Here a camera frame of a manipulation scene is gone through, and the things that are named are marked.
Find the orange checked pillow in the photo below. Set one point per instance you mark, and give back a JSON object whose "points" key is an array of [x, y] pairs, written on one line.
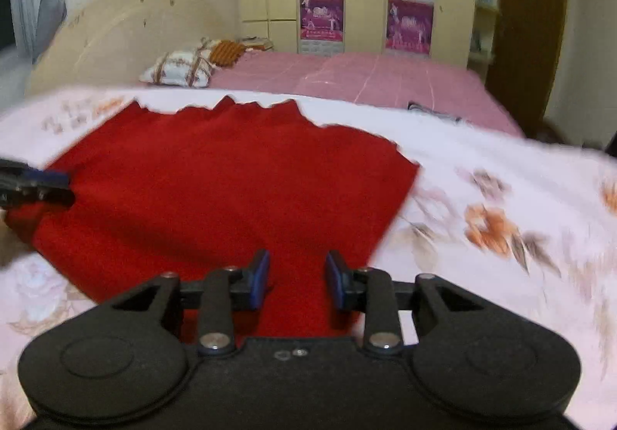
{"points": [[229, 53]]}

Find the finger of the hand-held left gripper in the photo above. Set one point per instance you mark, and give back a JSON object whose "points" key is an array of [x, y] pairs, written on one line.
{"points": [[46, 178], [43, 196]]}

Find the red knit sweater dress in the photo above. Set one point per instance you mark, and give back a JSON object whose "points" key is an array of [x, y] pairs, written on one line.
{"points": [[217, 179]]}

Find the cream rounded headboard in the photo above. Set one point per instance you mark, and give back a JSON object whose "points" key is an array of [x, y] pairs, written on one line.
{"points": [[115, 30]]}

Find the pink bed sheet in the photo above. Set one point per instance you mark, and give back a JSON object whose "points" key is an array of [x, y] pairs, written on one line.
{"points": [[376, 78]]}

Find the brown wooden door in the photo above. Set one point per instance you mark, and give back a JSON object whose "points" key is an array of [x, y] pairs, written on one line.
{"points": [[528, 25]]}

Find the folded striped cloth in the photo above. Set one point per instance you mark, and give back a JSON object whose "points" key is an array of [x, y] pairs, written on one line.
{"points": [[258, 43]]}

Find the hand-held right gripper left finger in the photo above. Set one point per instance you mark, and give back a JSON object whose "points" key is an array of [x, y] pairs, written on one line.
{"points": [[259, 280]]}

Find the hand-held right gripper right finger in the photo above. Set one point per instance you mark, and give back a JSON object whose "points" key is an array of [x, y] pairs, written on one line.
{"points": [[335, 280]]}

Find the white patterned pillow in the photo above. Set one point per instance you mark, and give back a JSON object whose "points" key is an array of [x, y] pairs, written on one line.
{"points": [[181, 66]]}

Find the purple wall poster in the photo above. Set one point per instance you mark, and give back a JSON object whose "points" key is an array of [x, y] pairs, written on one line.
{"points": [[322, 20], [409, 25]]}

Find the cream corner shelf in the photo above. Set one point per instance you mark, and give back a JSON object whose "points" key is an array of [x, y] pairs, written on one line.
{"points": [[487, 1]]}

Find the white floral blanket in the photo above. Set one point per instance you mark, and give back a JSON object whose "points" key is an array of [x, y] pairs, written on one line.
{"points": [[482, 160]]}

